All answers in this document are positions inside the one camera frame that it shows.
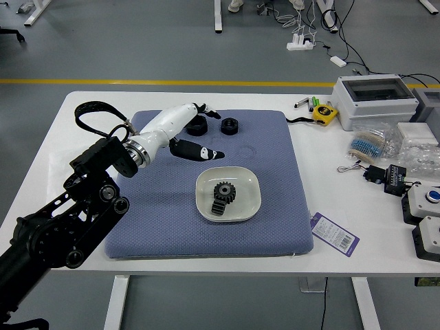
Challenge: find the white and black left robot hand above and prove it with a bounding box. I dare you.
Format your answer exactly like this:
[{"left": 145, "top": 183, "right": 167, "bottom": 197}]
[{"left": 132, "top": 102, "right": 226, "bottom": 162}]

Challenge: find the big black gear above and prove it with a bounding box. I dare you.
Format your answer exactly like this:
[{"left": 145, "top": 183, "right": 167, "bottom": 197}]
[{"left": 212, "top": 181, "right": 238, "bottom": 206}]

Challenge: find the small black gear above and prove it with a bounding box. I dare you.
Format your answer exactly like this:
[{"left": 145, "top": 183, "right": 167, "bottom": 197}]
[{"left": 209, "top": 198, "right": 228, "bottom": 217}]

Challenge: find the large black hex nut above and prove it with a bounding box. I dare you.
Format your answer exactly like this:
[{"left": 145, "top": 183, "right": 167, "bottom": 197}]
[{"left": 185, "top": 115, "right": 209, "bottom": 137}]

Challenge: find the small black hex nut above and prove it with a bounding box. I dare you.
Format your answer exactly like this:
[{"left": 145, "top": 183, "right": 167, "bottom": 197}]
[{"left": 220, "top": 117, "right": 240, "bottom": 135}]

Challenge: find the dark grey box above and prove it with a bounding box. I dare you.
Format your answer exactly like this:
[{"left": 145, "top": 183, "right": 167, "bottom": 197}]
[{"left": 410, "top": 88, "right": 440, "bottom": 123}]

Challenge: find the white box with blue button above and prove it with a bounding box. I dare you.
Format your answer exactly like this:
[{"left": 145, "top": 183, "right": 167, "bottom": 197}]
[{"left": 401, "top": 184, "right": 440, "bottom": 226}]

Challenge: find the white and black button box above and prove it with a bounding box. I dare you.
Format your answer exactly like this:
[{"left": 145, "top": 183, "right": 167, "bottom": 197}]
[{"left": 411, "top": 215, "right": 440, "bottom": 263}]

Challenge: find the white square dish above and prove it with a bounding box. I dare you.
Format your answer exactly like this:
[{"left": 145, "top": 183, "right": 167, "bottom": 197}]
[{"left": 195, "top": 165, "right": 263, "bottom": 222}]

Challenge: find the white background desk leg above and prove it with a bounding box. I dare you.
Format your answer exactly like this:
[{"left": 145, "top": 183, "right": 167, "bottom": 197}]
[
  {"left": 213, "top": 0, "right": 224, "bottom": 34},
  {"left": 23, "top": 0, "right": 52, "bottom": 27},
  {"left": 316, "top": 0, "right": 340, "bottom": 34}
]

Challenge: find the blue-grey cushion mat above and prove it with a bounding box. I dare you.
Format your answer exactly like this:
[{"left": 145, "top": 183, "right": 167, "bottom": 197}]
[{"left": 104, "top": 109, "right": 316, "bottom": 261}]

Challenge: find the white power strip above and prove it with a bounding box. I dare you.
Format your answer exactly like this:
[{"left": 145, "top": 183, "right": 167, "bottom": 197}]
[{"left": 287, "top": 32, "right": 316, "bottom": 52}]

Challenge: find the yellow tape measure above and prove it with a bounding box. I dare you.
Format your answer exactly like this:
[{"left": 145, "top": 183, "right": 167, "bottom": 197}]
[{"left": 311, "top": 104, "right": 340, "bottom": 127}]

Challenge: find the black chair base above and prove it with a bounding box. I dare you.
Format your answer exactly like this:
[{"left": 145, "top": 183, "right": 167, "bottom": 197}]
[{"left": 0, "top": 29, "right": 27, "bottom": 43}]

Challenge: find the white table leg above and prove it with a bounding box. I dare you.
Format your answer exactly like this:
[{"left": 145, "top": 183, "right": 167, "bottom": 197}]
[
  {"left": 102, "top": 274, "right": 131, "bottom": 330},
  {"left": 351, "top": 276, "right": 382, "bottom": 330}
]

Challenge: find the purple label tag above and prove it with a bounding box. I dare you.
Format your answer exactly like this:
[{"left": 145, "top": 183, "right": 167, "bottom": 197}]
[{"left": 309, "top": 212, "right": 361, "bottom": 258}]

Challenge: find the bag of blue resistors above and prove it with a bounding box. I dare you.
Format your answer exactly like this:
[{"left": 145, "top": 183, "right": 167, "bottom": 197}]
[{"left": 345, "top": 125, "right": 399, "bottom": 164}]

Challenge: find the black electronic module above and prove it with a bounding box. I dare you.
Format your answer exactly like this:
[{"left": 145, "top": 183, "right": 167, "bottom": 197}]
[{"left": 383, "top": 164, "right": 408, "bottom": 197}]

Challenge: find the white foam block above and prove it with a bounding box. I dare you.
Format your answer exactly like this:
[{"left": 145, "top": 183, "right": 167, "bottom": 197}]
[{"left": 396, "top": 122, "right": 435, "bottom": 147}]

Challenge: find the clear bag of screws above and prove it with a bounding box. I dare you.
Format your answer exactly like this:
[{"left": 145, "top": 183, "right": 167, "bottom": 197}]
[{"left": 395, "top": 142, "right": 440, "bottom": 176}]

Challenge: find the black floor cable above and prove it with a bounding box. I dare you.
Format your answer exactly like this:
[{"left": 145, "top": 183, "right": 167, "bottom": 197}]
[{"left": 321, "top": 0, "right": 440, "bottom": 91}]

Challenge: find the grey electrical enclosure box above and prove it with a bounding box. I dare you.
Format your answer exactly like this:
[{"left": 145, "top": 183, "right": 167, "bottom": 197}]
[{"left": 331, "top": 75, "right": 420, "bottom": 132}]

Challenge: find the small black connector with wires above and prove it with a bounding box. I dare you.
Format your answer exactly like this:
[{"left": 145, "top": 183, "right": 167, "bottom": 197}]
[{"left": 337, "top": 164, "right": 386, "bottom": 186}]

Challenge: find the black cable under table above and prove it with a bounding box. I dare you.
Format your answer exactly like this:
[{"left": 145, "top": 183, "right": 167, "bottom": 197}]
[{"left": 319, "top": 276, "right": 329, "bottom": 330}]

